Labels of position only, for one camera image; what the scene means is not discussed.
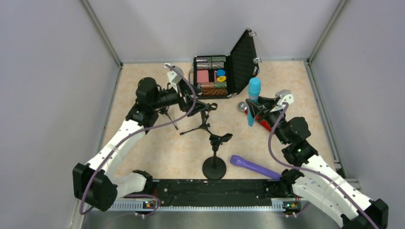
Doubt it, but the black tripod microphone stand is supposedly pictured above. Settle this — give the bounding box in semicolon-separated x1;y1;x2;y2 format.
180;101;218;135

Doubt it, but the cyan toy microphone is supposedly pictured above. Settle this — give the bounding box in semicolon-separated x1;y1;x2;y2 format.
247;78;261;126

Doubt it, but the black tripod stand with pop filter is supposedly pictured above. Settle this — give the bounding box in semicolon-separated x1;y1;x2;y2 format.
157;106;179;130

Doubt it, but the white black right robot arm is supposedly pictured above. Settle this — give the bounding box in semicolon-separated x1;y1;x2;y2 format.
246;96;389;229

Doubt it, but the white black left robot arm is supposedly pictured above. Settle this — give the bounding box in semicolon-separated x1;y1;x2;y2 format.
73;77;202;214

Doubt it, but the black round base microphone stand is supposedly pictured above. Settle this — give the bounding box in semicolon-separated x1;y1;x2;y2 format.
202;133;233;180

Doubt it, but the red glitter microphone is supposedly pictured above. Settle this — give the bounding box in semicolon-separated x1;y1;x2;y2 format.
237;101;276;133

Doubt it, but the pink card deck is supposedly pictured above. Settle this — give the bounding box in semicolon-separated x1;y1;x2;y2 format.
197;70;210;83

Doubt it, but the yellow dealer chip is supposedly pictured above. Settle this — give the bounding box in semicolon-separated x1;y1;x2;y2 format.
216;76;226;82

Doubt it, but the black aluminium poker chip case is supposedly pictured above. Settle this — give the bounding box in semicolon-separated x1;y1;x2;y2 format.
189;28;262;99

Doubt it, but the blue dealer chip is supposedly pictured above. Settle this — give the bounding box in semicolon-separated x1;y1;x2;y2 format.
216;69;225;77

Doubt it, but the purple toy microphone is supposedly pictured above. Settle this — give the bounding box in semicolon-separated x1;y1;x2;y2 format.
230;155;281;180

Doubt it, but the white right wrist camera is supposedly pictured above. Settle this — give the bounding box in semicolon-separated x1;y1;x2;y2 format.
271;89;294;112

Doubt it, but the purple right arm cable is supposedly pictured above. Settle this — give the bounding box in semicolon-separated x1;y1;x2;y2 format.
268;102;380;229

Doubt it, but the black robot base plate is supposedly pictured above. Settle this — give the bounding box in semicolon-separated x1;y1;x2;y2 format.
140;179;305;211

